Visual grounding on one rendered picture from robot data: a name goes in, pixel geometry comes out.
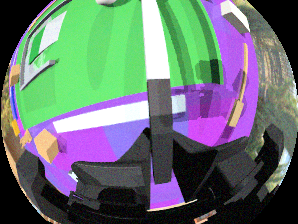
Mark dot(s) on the yellow block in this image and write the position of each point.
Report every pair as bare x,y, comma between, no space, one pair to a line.
15,127

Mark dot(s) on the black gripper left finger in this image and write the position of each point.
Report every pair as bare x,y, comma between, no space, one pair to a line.
131,171

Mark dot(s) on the tan cube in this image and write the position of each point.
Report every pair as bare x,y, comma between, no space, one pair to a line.
15,72
47,145

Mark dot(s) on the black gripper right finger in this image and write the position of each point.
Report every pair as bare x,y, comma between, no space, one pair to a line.
193,162

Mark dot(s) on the white cube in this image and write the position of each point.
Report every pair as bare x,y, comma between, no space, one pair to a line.
234,17

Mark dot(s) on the white golf ball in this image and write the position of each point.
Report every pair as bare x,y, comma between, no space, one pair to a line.
104,2

